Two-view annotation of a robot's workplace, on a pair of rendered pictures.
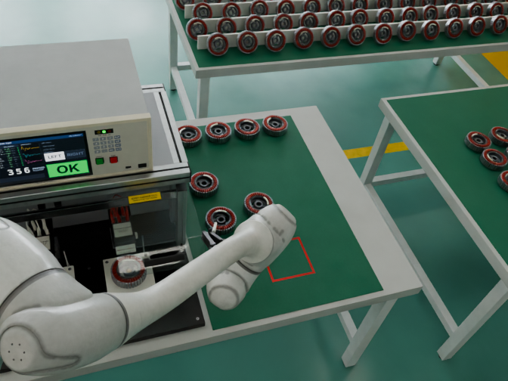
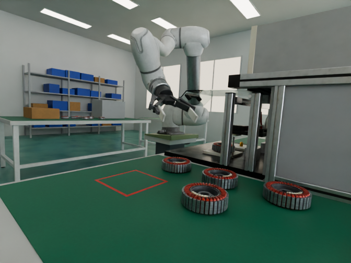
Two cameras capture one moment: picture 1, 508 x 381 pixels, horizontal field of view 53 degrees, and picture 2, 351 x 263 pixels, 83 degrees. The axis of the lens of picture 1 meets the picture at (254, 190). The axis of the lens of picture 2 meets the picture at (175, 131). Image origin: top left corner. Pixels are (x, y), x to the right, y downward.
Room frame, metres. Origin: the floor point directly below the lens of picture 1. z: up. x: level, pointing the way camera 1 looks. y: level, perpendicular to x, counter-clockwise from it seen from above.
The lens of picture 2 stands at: (1.64, -0.30, 0.97)
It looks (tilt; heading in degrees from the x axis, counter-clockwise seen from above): 6 degrees down; 154
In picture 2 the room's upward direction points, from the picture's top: 3 degrees clockwise
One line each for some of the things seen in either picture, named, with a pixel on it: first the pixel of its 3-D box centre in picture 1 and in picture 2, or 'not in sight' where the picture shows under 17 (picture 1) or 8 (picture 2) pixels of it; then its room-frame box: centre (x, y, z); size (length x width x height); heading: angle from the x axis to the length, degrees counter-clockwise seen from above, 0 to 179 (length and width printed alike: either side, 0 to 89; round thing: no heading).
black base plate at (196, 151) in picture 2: (91, 281); (235, 153); (0.82, 0.47, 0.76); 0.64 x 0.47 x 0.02; 115
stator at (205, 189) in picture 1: (203, 184); (285, 194); (1.31, 0.19, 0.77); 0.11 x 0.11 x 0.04
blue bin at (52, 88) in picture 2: not in sight; (51, 88); (-5.38, -1.09, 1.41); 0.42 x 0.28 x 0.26; 27
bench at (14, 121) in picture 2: not in sight; (85, 140); (-2.07, -0.22, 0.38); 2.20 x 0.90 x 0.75; 115
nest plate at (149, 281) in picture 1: (129, 275); (222, 152); (0.86, 0.35, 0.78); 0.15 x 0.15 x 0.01; 25
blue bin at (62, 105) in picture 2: not in sight; (57, 105); (-5.44, -0.95, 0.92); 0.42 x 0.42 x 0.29; 26
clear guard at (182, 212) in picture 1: (153, 219); (220, 99); (0.90, 0.27, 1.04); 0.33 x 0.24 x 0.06; 25
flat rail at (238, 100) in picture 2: (76, 209); (255, 104); (0.90, 0.50, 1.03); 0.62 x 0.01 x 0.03; 115
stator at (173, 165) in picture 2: not in sight; (176, 164); (0.98, 0.03, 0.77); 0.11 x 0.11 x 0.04
